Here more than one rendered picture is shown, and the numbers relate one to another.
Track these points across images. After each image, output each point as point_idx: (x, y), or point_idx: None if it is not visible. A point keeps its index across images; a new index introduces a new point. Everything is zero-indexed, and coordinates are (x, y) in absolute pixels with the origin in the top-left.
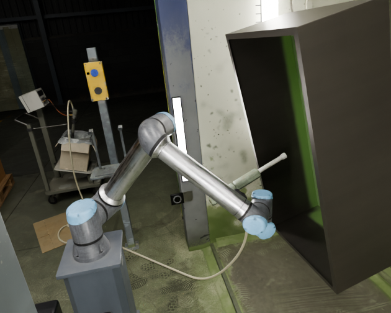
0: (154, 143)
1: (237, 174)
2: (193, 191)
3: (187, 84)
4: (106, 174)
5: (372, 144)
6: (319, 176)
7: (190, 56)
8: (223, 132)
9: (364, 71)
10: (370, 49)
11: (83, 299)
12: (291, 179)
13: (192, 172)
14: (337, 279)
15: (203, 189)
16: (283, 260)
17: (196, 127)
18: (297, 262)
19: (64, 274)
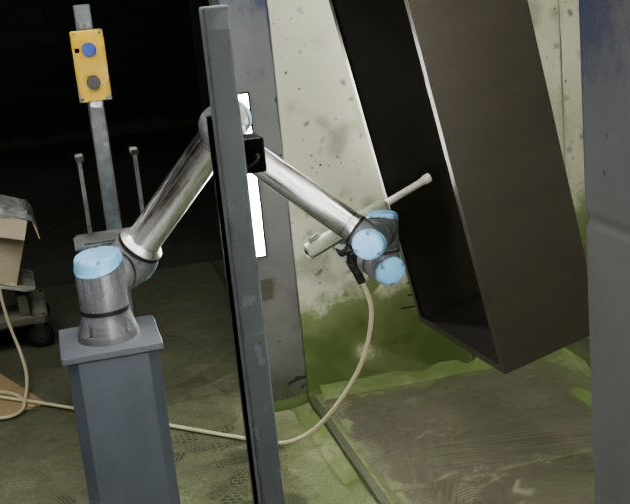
0: None
1: None
2: (273, 280)
3: (261, 69)
4: (106, 241)
5: (524, 131)
6: (452, 172)
7: (266, 20)
8: (329, 161)
9: (497, 34)
10: (500, 7)
11: (99, 409)
12: (449, 230)
13: (280, 174)
14: (502, 346)
15: (296, 197)
16: (452, 408)
17: (278, 150)
18: (479, 408)
19: (75, 357)
